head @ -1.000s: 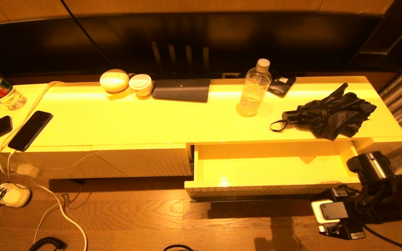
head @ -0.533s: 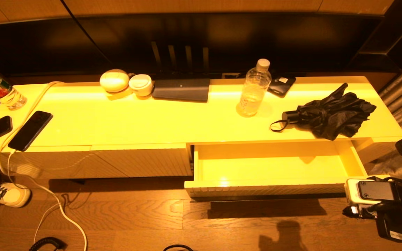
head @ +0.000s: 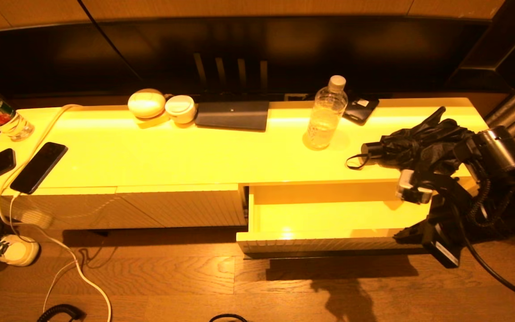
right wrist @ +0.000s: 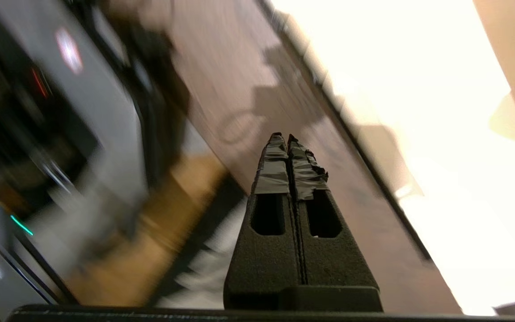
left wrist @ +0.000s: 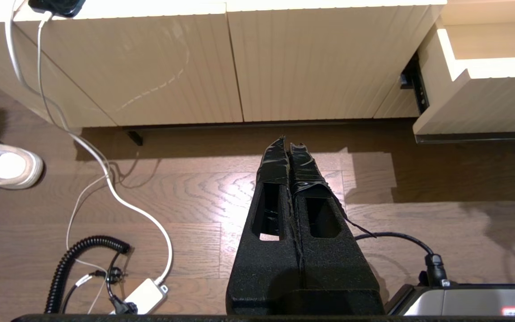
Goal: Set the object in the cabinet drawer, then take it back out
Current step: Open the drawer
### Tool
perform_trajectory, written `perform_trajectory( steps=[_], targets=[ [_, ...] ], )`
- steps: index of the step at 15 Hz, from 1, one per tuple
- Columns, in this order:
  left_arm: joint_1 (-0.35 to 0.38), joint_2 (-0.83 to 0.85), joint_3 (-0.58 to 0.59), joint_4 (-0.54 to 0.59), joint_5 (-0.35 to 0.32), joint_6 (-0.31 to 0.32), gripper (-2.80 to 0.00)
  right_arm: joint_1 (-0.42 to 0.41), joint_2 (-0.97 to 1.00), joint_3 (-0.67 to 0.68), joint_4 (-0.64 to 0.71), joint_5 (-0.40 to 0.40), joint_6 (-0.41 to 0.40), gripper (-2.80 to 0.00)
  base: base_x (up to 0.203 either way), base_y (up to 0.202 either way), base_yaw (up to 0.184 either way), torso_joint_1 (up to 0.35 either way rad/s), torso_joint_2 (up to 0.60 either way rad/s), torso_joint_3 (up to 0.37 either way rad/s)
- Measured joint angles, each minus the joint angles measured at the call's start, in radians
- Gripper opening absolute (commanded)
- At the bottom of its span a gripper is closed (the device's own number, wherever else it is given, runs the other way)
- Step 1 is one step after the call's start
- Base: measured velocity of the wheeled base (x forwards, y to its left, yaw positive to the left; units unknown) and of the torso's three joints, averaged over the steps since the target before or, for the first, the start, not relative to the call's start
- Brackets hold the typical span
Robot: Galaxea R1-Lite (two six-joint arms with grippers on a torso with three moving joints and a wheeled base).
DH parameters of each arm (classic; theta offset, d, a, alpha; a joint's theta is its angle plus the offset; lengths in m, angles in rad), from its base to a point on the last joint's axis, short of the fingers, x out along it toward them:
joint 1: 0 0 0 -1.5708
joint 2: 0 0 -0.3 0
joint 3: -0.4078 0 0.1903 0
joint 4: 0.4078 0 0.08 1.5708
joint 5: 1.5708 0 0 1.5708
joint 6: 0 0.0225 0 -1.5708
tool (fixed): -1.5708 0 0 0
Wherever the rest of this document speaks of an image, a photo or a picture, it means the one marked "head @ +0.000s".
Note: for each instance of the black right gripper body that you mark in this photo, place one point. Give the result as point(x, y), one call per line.
point(445, 250)

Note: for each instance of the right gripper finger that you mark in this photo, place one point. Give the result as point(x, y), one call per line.
point(416, 235)

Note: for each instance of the black umbrella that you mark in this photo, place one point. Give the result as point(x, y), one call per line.
point(414, 143)

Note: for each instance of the cream white drawer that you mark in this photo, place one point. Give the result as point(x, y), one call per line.
point(320, 214)

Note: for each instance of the clear bottle with white cap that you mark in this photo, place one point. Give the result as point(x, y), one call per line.
point(324, 120)

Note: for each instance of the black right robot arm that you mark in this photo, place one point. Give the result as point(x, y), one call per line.
point(499, 150)

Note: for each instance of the beige wooden cabinet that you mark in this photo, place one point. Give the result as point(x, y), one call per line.
point(195, 156)

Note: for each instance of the small black labelled device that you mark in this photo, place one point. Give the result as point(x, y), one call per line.
point(359, 113)

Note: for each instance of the black television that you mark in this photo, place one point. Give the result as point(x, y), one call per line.
point(329, 49)

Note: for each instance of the dark wooden shelf unit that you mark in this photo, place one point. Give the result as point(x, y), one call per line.
point(508, 44)

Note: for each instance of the dark grey flat box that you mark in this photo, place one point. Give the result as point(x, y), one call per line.
point(233, 114)

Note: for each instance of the white round lidded cup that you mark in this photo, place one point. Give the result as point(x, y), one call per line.
point(180, 108)

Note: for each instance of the white oval case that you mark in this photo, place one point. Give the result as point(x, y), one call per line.
point(146, 103)

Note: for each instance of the black smartphone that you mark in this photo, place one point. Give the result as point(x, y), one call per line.
point(38, 167)

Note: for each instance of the white sneaker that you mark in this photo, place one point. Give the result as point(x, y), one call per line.
point(16, 250)

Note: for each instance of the clear bottle with colourful label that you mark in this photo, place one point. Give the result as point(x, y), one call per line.
point(2, 117)

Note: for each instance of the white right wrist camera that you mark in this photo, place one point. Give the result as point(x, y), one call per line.
point(407, 183)

